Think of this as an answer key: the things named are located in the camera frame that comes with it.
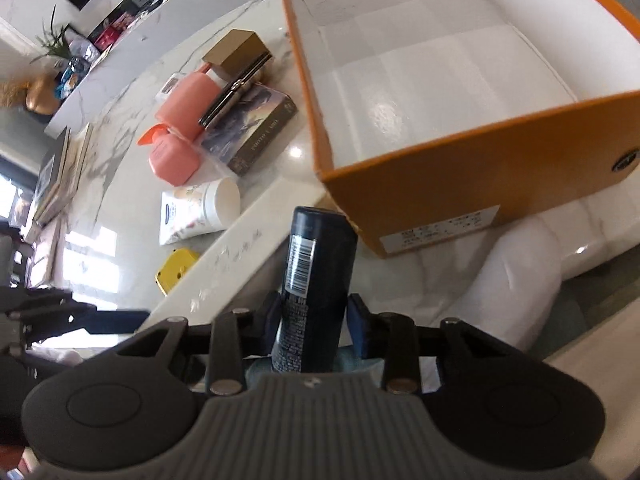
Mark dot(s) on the white cream tube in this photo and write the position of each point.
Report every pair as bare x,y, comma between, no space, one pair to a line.
195,210

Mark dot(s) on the green potted plant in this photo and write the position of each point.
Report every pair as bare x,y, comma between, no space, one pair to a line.
52,40

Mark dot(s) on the orange cardboard box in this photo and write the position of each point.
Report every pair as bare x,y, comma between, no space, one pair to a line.
431,119

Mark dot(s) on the pink cup with straw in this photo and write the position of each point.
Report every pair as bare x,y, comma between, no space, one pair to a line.
187,103

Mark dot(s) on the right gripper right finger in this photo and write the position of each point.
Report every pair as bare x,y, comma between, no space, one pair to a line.
390,337

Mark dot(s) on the black metallic case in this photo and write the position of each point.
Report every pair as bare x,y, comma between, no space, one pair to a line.
230,94

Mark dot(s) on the black spray can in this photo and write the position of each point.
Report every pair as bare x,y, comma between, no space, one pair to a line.
321,255

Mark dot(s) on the illustrated book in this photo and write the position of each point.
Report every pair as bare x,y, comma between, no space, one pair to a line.
248,128

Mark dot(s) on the gold brown small box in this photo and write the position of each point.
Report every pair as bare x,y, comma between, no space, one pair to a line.
236,50

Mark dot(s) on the gold vase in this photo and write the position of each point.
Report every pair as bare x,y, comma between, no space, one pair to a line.
40,96

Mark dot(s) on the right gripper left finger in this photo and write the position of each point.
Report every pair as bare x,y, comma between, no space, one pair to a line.
238,335

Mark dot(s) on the yellow small object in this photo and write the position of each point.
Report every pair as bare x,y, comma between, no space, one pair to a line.
174,269

